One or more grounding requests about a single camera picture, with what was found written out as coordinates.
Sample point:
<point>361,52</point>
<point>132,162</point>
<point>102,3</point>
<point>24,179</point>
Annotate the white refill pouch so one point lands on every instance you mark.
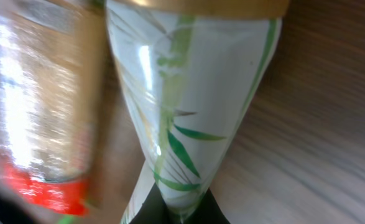
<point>189,70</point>

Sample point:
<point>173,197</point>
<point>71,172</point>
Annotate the orange spaghetti pack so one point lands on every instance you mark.
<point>52,60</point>

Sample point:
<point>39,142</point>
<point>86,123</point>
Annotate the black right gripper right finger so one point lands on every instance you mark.
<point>208,212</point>

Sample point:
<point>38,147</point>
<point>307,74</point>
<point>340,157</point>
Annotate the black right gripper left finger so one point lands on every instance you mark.
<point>153,210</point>

